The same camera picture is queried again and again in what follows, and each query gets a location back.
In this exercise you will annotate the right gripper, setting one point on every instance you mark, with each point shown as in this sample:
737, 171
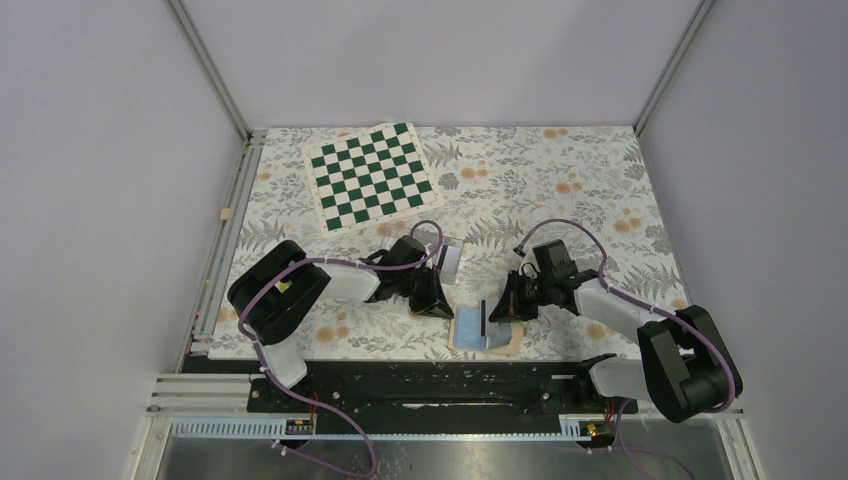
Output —
511, 305

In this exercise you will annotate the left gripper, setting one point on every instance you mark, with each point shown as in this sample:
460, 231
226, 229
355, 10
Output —
434, 303

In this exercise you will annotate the clear plastic card box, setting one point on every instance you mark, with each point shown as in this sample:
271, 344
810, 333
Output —
443, 264

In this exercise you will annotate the beige card holder wallet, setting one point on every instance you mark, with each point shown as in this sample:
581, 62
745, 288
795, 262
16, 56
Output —
470, 332

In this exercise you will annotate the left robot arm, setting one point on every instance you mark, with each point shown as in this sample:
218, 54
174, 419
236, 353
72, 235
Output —
275, 295

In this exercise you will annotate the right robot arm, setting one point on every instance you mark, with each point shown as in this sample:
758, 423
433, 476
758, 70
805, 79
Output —
684, 368

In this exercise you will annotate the green white chessboard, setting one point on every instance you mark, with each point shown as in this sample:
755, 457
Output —
365, 179

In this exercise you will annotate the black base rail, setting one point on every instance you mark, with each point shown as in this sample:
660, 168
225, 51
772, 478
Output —
494, 391

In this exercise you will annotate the white slotted cable duct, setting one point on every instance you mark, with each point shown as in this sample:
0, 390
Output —
556, 428

